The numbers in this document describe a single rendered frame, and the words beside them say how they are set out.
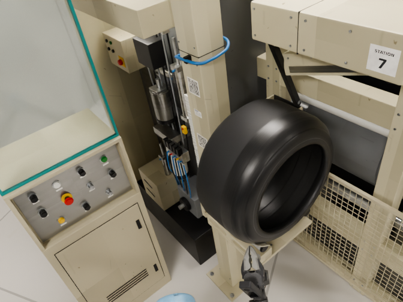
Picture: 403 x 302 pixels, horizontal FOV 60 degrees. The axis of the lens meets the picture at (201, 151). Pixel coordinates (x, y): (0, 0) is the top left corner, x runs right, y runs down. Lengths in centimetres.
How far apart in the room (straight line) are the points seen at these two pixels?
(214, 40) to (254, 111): 30
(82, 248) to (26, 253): 132
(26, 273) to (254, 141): 230
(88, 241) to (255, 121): 110
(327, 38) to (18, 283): 266
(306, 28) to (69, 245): 145
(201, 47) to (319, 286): 178
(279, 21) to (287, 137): 42
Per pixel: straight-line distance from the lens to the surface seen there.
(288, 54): 156
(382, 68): 117
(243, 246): 163
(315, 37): 127
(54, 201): 177
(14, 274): 315
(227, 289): 250
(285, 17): 132
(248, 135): 124
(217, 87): 144
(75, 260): 199
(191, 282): 257
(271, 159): 120
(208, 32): 134
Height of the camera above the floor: 220
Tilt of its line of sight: 39 degrees down
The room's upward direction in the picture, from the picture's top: 10 degrees counter-clockwise
